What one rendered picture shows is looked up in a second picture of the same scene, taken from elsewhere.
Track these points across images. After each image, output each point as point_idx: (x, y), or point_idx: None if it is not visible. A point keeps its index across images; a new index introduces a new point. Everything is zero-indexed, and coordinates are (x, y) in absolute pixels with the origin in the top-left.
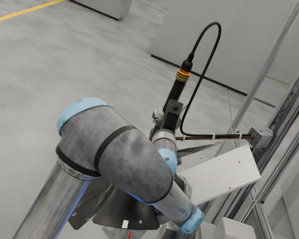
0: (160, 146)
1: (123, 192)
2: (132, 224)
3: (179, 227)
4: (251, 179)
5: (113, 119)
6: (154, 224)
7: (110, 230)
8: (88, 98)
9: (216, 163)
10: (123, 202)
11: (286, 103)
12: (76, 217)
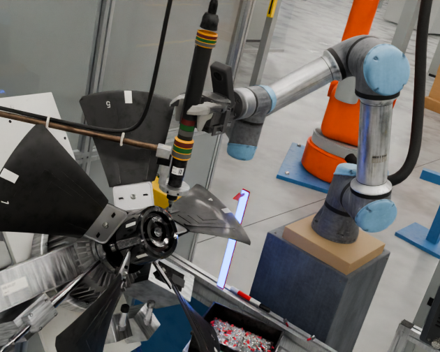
0: (264, 91)
1: (204, 223)
2: (220, 204)
3: None
4: (52, 105)
5: (383, 41)
6: (199, 189)
7: (193, 276)
8: (398, 49)
9: (2, 165)
10: (213, 219)
11: None
12: (211, 333)
